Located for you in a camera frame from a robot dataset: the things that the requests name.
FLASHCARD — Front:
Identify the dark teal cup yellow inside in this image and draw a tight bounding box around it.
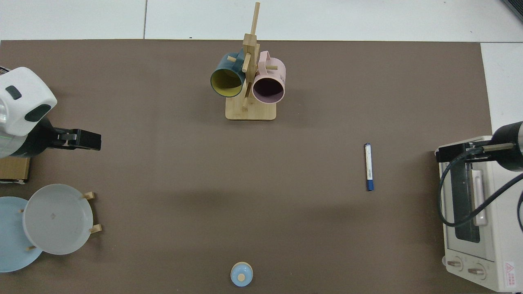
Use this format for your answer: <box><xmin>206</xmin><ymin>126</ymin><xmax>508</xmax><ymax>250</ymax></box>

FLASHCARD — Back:
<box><xmin>210</xmin><ymin>51</ymin><xmax>248</xmax><ymax>98</ymax></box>

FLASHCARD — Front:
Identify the wooden plate rack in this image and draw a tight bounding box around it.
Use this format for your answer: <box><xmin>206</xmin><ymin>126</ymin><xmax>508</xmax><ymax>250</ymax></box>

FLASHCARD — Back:
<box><xmin>20</xmin><ymin>191</ymin><xmax>103</xmax><ymax>251</ymax></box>

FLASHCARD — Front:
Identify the small blue round bell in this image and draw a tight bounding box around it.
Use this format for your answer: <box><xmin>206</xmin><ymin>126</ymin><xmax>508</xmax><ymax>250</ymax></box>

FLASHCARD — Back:
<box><xmin>230</xmin><ymin>262</ymin><xmax>254</xmax><ymax>287</ymax></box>

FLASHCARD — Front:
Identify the grey plate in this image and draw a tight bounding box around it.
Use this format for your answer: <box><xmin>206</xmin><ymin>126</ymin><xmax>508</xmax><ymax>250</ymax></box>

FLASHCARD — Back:
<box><xmin>22</xmin><ymin>184</ymin><xmax>94</xmax><ymax>256</ymax></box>

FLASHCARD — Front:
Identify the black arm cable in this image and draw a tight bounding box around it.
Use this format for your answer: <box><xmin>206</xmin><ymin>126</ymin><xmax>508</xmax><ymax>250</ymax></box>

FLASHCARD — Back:
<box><xmin>438</xmin><ymin>142</ymin><xmax>523</xmax><ymax>228</ymax></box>

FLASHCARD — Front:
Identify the white marker with blue cap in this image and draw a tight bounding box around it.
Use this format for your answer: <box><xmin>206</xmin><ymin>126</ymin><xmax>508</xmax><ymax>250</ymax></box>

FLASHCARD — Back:
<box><xmin>364</xmin><ymin>143</ymin><xmax>375</xmax><ymax>192</ymax></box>

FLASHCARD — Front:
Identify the dark grey slanted panel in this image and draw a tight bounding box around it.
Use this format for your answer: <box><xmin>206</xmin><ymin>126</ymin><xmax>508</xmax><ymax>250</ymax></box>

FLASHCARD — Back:
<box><xmin>501</xmin><ymin>0</ymin><xmax>523</xmax><ymax>23</ymax></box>

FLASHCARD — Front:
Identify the brown table cloth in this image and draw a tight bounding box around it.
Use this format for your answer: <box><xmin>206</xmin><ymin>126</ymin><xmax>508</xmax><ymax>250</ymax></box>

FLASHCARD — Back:
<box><xmin>0</xmin><ymin>39</ymin><xmax>493</xmax><ymax>294</ymax></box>

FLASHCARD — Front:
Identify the pink cup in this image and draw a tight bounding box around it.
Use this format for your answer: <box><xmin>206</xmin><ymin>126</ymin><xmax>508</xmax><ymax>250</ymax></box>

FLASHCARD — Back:
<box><xmin>252</xmin><ymin>51</ymin><xmax>286</xmax><ymax>104</ymax></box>

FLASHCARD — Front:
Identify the pale toaster oven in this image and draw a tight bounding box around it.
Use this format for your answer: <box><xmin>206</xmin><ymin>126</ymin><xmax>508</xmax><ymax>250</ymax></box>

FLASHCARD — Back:
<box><xmin>438</xmin><ymin>135</ymin><xmax>523</xmax><ymax>293</ymax></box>

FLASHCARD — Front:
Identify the light blue plate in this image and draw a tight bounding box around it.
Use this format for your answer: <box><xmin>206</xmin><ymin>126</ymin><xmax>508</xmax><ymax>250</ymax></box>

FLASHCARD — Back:
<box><xmin>0</xmin><ymin>196</ymin><xmax>44</xmax><ymax>273</ymax></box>

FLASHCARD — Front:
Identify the wooden cup stand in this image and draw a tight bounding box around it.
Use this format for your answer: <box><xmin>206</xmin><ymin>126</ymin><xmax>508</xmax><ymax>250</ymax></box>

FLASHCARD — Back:
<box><xmin>225</xmin><ymin>2</ymin><xmax>279</xmax><ymax>121</ymax></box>

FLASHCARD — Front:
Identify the wire basket with wooden floor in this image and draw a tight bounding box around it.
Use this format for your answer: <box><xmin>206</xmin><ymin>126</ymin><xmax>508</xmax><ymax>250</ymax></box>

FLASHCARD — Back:
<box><xmin>0</xmin><ymin>67</ymin><xmax>31</xmax><ymax>183</ymax></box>

